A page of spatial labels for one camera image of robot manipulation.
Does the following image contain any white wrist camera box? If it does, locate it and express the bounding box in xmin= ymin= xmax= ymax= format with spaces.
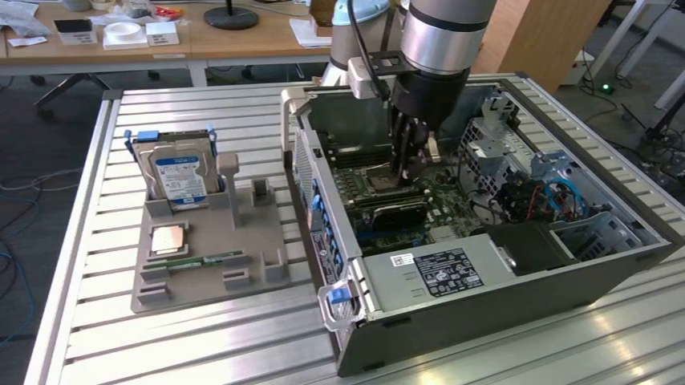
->
xmin=346 ymin=57 xmax=388 ymax=100

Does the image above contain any white flat box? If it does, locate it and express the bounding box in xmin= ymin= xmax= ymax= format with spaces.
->
xmin=102 ymin=30 xmax=153 ymax=52

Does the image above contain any brown cardboard box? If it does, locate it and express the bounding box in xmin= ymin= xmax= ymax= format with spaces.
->
xmin=309 ymin=0 xmax=337 ymax=28

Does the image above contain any grey parts rack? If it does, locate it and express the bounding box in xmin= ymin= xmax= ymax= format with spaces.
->
xmin=130 ymin=152 xmax=294 ymax=316

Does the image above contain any black tripod stand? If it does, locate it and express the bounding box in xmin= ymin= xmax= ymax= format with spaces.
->
xmin=640 ymin=90 xmax=685 ymax=169

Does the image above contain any silver hard disk blue label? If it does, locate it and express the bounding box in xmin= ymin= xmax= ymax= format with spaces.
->
xmin=133 ymin=134 xmax=212 ymax=210

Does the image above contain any white paper stack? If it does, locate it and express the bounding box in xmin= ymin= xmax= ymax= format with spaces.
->
xmin=289 ymin=18 xmax=334 ymax=50

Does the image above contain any silver drive cage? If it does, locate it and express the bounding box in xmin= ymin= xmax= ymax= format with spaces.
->
xmin=459 ymin=92 xmax=543 ymax=192

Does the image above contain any white box black top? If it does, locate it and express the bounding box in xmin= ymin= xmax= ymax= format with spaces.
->
xmin=53 ymin=18 xmax=101 ymax=47

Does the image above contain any black round lamp base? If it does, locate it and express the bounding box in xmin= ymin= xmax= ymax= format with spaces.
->
xmin=202 ymin=0 xmax=262 ymax=30

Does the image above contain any black RAM slot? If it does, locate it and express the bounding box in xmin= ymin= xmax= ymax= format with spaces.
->
xmin=329 ymin=146 xmax=394 ymax=160
xmin=332 ymin=154 xmax=396 ymax=168

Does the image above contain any blue floor cable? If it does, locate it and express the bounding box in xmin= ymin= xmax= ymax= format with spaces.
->
xmin=0 ymin=192 xmax=46 ymax=347

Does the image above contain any blue release tab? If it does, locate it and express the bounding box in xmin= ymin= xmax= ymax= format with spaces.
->
xmin=326 ymin=288 xmax=350 ymax=310

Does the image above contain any CPU socket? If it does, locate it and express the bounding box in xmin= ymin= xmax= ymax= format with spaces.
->
xmin=362 ymin=163 xmax=402 ymax=198

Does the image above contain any CPU chip copper lid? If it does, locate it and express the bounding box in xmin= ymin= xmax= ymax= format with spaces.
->
xmin=149 ymin=225 xmax=190 ymax=257

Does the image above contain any wooden cabinet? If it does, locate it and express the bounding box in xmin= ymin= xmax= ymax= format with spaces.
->
xmin=471 ymin=0 xmax=616 ymax=94

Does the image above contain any clear plastic case handle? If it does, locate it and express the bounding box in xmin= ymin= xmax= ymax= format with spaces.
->
xmin=317 ymin=278 xmax=370 ymax=333

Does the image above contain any white table frame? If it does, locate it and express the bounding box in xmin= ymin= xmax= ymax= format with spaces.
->
xmin=585 ymin=0 xmax=685 ymax=110

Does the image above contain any green loose RAM stick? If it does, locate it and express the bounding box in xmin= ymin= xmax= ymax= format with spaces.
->
xmin=142 ymin=250 xmax=245 ymax=271

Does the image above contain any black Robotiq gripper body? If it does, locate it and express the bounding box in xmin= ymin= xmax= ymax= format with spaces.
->
xmin=392 ymin=70 xmax=472 ymax=132

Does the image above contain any crumpled white tissue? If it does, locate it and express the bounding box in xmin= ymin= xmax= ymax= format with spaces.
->
xmin=89 ymin=14 xmax=143 ymax=26

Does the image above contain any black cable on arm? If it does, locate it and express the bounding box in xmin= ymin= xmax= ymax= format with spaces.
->
xmin=346 ymin=0 xmax=392 ymax=103

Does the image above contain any green motherboard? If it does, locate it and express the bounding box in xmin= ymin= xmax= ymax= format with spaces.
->
xmin=320 ymin=136 xmax=487 ymax=257

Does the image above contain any silver disk bay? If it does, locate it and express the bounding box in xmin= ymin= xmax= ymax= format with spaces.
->
xmin=549 ymin=211 xmax=645 ymax=262

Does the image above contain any thin red wire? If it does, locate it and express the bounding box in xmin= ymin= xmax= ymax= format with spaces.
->
xmin=521 ymin=182 xmax=540 ymax=222

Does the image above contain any white box red button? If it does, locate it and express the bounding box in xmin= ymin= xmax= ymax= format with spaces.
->
xmin=569 ymin=48 xmax=596 ymax=88

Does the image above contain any grey power supply unit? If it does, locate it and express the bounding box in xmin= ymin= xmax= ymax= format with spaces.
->
xmin=354 ymin=234 xmax=520 ymax=314

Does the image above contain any black wheeled chair base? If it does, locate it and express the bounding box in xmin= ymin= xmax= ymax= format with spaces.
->
xmin=30 ymin=68 xmax=163 ymax=120

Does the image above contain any white floor cable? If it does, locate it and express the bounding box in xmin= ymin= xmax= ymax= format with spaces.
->
xmin=0 ymin=167 xmax=83 ymax=193

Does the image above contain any low-profile graphics card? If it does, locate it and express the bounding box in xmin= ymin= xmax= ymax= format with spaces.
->
xmin=350 ymin=199 xmax=432 ymax=232

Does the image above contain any open grey PC case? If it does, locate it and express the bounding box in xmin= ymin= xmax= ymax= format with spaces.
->
xmin=281 ymin=71 xmax=678 ymax=379

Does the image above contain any blue data wire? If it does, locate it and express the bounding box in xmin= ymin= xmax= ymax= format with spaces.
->
xmin=544 ymin=176 xmax=591 ymax=222

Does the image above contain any white labelled box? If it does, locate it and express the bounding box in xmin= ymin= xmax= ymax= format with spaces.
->
xmin=145 ymin=21 xmax=181 ymax=47

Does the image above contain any hard drive blue label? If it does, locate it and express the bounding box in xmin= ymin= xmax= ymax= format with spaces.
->
xmin=122 ymin=125 xmax=218 ymax=193

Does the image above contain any wooden office desk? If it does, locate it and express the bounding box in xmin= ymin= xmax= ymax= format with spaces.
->
xmin=0 ymin=0 xmax=195 ymax=87
xmin=190 ymin=0 xmax=484 ymax=87

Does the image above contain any crumpled clear plastic bag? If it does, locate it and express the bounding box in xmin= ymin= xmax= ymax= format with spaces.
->
xmin=0 ymin=1 xmax=54 ymax=38

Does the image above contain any dark filled plastic bag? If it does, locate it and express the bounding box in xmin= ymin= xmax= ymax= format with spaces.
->
xmin=118 ymin=0 xmax=155 ymax=19

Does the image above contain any white tape roll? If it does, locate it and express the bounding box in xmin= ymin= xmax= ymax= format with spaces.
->
xmin=105 ymin=22 xmax=141 ymax=39

